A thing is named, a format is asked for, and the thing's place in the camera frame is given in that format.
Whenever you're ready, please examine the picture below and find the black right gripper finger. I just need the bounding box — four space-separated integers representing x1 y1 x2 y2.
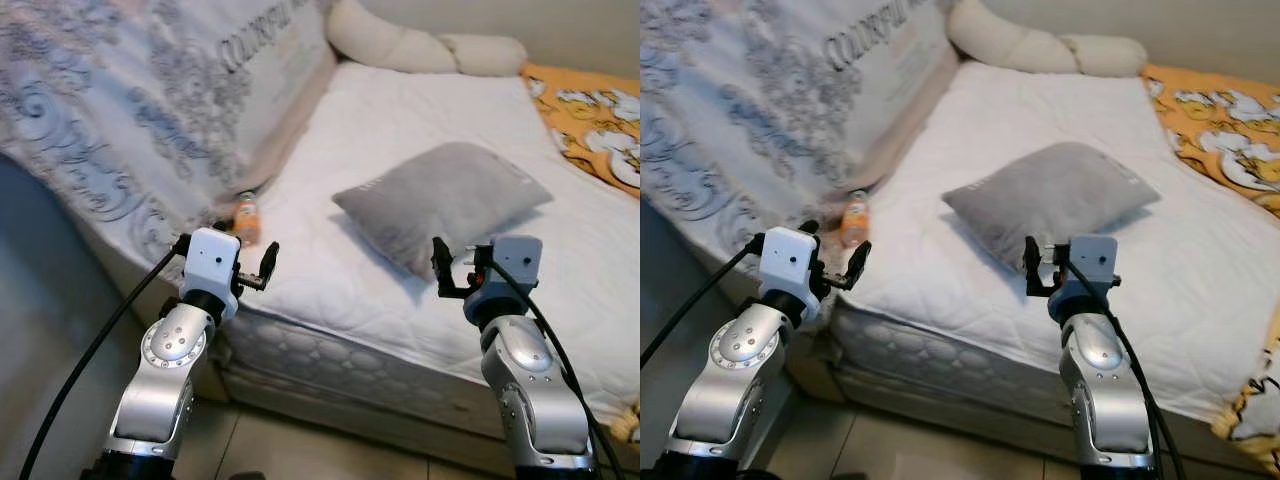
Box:
1022 235 1048 298
431 236 459 299

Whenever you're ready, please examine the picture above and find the small orange drink bottle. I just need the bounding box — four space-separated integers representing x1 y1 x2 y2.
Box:
840 189 870 249
232 190 262 248

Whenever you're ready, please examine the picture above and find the grey square pillow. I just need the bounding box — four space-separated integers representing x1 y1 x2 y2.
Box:
332 141 554 283
942 141 1163 277

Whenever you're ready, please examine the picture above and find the white quilted bed mattress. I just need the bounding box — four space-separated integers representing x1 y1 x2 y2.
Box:
790 60 1280 463
75 60 641 471

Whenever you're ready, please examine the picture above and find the yellow cartoon egg blanket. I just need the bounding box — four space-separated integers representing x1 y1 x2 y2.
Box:
1142 63 1280 471
520 63 641 446

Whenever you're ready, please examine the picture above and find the long cream bolster pillow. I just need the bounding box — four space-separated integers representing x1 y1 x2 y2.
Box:
326 0 528 78
946 0 1149 79

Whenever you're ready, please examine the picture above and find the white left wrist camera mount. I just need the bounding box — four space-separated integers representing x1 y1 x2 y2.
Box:
757 227 821 301
184 227 242 301

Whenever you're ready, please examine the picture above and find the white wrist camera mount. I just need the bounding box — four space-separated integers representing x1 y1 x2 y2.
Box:
184 227 242 301
757 227 821 301
478 235 544 301
1062 234 1121 301

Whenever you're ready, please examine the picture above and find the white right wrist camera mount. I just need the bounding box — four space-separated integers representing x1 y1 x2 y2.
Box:
478 235 544 301
1062 234 1121 301

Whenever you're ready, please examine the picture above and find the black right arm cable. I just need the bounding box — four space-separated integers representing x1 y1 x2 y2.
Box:
1065 258 1187 480
480 255 626 480

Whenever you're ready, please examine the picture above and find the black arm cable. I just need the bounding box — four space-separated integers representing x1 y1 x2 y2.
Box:
480 255 626 480
18 235 191 480
640 238 763 371
1065 258 1187 480

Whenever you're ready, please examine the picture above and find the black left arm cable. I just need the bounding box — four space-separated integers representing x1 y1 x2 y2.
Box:
18 235 191 480
640 238 763 371

